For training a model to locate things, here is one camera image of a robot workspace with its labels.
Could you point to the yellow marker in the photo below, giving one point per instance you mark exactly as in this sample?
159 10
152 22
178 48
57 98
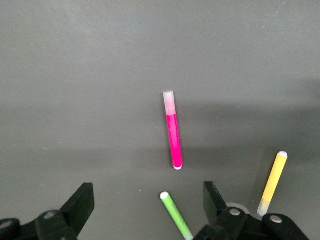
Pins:
273 180

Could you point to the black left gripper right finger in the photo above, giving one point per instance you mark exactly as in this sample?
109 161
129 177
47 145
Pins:
225 222

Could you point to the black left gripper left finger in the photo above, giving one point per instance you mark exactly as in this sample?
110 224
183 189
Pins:
70 215

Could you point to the pink marker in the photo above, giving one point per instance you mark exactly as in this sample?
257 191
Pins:
174 140

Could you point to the green marker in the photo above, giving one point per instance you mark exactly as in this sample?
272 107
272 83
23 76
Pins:
175 215

